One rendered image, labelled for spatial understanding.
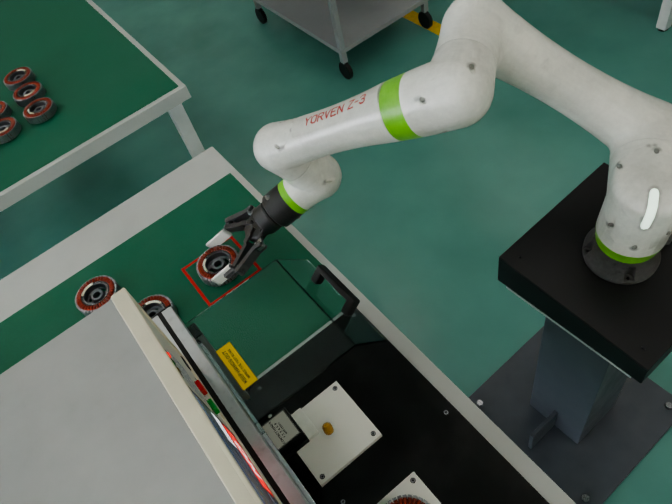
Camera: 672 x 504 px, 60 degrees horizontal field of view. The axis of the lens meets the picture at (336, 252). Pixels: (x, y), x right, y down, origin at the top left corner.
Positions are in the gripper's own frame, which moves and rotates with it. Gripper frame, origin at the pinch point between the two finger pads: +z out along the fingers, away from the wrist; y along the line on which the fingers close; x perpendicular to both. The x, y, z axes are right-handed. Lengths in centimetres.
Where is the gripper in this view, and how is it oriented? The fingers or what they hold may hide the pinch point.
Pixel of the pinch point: (217, 260)
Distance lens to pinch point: 150.3
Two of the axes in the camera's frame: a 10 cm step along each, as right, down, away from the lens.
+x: -6.2, -3.7, -6.9
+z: -7.4, 5.6, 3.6
